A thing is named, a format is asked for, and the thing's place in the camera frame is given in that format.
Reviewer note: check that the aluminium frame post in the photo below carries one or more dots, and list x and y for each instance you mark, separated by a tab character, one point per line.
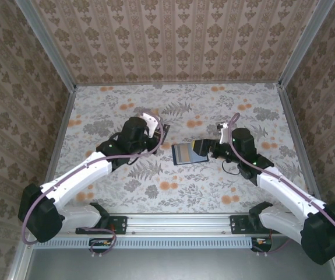
304	43
47	43

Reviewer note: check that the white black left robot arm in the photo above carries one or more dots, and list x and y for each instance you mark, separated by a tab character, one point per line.
74	178

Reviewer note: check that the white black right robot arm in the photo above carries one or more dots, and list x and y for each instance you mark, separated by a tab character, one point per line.
286	186

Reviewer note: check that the beige and grey striped card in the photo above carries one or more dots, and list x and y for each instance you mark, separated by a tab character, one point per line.
184	154

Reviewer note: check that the aluminium table side rail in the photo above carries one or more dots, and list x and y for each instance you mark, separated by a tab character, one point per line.
298	131
59	131

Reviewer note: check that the navy blue card holder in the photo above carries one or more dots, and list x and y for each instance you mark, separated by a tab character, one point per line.
197	160

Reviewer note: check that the grey metal sheet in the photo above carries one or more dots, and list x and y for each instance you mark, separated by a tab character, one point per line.
179	264

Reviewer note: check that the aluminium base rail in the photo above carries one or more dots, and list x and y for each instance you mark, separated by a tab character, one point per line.
179	223

